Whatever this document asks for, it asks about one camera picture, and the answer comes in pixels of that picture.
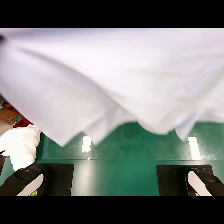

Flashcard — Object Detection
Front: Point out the white T-shirt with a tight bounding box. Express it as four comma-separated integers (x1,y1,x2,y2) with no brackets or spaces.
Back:
0,28,224,148

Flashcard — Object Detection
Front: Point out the red garment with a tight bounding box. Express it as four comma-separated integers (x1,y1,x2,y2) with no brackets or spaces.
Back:
4,101,34,130

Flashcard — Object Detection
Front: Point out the white garment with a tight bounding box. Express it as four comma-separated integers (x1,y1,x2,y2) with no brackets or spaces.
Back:
0,124,42,172

